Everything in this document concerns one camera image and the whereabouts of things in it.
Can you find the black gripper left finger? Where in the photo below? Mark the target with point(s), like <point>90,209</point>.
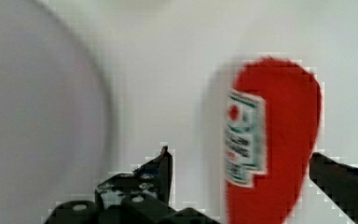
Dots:
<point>139,197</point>

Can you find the red plush ketchup bottle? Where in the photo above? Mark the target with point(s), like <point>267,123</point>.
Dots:
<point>273,117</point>

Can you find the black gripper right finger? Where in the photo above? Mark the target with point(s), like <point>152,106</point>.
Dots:
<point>338,181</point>

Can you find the grey round plate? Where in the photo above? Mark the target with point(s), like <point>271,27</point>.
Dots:
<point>53,115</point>

